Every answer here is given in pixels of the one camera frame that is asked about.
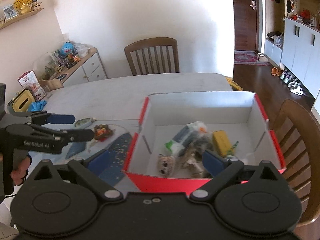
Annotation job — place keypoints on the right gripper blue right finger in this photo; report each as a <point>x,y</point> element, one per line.
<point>214,163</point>

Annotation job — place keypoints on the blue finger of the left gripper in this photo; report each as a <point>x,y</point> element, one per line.
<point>60,119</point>
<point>77,135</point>

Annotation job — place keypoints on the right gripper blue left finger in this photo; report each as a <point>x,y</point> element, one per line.
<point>98,162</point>

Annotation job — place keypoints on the green doll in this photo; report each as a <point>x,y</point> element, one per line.
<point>237,152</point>

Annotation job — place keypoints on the person's left hand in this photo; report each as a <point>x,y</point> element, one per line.
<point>19,175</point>

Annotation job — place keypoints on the light blue oval case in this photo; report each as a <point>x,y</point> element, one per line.
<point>84,123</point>

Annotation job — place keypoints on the blue cloth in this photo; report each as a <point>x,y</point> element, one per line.
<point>37,106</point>

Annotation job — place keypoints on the yellow small box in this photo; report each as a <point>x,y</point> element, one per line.
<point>221,142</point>

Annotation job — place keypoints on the brown foil snack bag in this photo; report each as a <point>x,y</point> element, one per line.
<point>192,158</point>

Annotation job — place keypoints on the yellow tissue box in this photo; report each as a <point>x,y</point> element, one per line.
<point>21,102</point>

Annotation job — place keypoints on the white green packet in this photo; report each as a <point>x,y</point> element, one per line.
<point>189,133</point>

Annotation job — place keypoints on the red white paper bag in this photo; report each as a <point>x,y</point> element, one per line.
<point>29,81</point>

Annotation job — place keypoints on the small plush face toy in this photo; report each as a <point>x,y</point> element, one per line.
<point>166,165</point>

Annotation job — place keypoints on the red white cardboard box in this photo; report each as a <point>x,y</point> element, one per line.
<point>240,114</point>

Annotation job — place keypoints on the white drawer sideboard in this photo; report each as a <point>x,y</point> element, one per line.
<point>89,69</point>

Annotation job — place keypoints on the blue globe toy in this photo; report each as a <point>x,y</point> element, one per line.
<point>66,49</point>

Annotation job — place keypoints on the yellow bag beside table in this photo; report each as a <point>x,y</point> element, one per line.
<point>233,84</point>

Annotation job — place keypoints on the wooden chair right side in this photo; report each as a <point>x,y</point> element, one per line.
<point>298,136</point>

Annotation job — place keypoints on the wooden chair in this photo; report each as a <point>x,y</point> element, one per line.
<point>157,55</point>
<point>298,136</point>

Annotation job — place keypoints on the red patterned rug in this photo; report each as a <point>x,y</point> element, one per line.
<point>252,58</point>

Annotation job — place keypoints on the wooden chair far side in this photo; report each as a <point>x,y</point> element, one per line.
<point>157,55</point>

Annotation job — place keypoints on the golden flower ornament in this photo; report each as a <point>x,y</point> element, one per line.
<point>23,6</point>

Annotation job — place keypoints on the brown wooden door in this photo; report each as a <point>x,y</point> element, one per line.
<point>246,24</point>

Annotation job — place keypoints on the wooden wall shelf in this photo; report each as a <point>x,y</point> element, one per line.
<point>19,18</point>

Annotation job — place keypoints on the white wall cabinet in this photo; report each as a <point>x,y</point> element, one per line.
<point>292,40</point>

